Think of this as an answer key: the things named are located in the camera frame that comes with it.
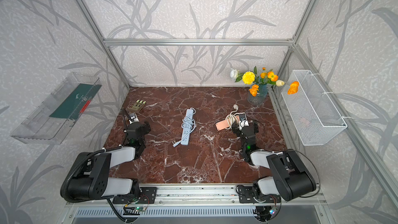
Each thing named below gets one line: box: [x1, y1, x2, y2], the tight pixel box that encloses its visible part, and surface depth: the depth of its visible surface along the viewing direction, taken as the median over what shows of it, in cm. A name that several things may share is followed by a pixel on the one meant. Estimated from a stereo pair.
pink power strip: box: [215, 112, 250, 132], surface depth 95 cm
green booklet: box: [49, 83, 103, 120], surface depth 71 cm
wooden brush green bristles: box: [126, 99, 147, 113], surface depth 113 cm
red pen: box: [79, 99, 92, 114], surface depth 71 cm
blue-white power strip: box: [180, 108, 194, 146], surface depth 95 cm
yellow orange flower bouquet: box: [229, 65, 300, 97], surface depth 88 cm
